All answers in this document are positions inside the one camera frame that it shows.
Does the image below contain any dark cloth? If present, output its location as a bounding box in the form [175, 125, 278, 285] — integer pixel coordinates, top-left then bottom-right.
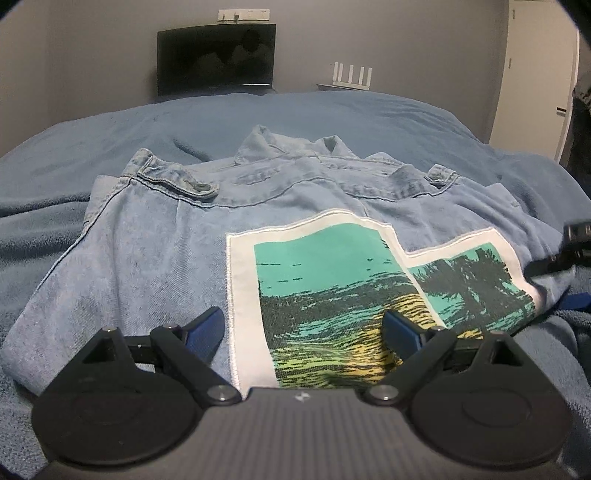
[564, 76, 591, 185]

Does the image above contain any blue denim jacket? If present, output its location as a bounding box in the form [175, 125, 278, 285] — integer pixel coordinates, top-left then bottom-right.
[1, 124, 578, 398]

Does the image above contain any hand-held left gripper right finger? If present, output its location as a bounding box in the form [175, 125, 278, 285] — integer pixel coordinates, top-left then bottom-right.
[363, 309, 532, 408]

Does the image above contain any white wall hook rail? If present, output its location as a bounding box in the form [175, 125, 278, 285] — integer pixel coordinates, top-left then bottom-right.
[217, 8, 270, 22]

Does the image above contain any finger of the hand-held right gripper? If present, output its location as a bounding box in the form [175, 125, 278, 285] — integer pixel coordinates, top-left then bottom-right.
[560, 292, 591, 315]
[527, 222, 591, 278]

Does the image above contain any white wardrobe door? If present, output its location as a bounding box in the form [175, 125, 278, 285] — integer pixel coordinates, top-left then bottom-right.
[488, 0, 580, 163]

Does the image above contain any blue bed blanket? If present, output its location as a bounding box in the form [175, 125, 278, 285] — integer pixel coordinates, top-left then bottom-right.
[0, 90, 591, 480]

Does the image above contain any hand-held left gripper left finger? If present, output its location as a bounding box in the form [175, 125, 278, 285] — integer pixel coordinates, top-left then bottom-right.
[69, 306, 243, 408]

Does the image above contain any white router with antennas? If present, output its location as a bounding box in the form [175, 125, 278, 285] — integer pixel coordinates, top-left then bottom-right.
[331, 63, 377, 89]

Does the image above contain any black flat screen monitor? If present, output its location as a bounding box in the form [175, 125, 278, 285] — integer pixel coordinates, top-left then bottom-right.
[157, 23, 278, 97]

